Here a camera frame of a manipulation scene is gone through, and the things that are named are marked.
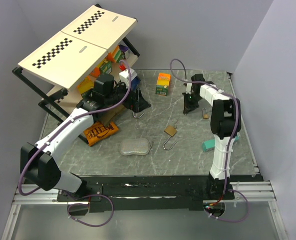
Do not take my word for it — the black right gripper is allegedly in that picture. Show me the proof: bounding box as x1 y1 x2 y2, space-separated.
182 92 202 115

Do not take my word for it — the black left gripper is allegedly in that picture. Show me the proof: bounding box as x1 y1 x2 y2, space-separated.
105 79 151 113

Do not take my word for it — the small brass padlock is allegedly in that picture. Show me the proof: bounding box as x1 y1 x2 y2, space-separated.
202 108 210 119

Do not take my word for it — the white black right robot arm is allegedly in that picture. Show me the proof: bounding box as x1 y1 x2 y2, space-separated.
183 73 241 199

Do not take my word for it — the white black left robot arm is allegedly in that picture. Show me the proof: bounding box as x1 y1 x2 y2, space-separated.
20 69 151 201

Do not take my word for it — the open padlock by shelf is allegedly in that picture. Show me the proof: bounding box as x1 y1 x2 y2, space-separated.
133 112 145 119

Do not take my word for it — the large open brass padlock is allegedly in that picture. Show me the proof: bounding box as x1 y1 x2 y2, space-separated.
163 122 177 151

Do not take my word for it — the orange green box on table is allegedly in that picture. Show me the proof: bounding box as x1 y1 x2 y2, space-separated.
155 73 171 96

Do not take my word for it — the teal rectangular box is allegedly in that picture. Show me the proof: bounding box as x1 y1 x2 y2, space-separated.
202 135 239 153

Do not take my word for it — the orange snack bag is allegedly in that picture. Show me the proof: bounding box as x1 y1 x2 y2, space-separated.
83 121 119 147

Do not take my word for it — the orange green box middle shelf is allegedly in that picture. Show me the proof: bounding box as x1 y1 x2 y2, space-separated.
90 59 112 78

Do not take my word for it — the orange green box upper right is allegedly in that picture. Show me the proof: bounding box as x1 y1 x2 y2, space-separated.
106 45 124 63

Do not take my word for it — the yellow green box lower shelf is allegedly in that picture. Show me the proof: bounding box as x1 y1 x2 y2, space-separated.
77 76 94 95

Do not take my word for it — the purple white small box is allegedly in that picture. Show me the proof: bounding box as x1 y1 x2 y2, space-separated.
119 44 130 59

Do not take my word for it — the cream black two-tier shelf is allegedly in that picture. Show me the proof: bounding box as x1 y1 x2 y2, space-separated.
12 4 137 117

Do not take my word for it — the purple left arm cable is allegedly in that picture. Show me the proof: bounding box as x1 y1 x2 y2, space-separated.
17 59 132 196

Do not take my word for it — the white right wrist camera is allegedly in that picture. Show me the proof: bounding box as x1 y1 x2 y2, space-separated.
184 80 193 95

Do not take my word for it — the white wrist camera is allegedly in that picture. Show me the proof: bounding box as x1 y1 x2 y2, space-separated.
184 80 193 95
119 68 137 88

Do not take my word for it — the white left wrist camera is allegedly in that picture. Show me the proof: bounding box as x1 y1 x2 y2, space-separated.
119 68 137 88

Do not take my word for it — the aluminium table frame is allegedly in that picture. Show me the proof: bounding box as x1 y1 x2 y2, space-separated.
2 70 288 240

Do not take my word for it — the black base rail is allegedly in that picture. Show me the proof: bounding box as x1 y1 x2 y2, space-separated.
57 175 235 213

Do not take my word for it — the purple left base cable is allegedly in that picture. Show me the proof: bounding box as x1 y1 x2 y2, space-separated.
67 194 115 228

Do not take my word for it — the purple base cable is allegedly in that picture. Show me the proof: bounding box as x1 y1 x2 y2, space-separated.
204 189 251 223
67 194 115 228

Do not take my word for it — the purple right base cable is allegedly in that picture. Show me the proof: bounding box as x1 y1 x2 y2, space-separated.
204 189 251 223

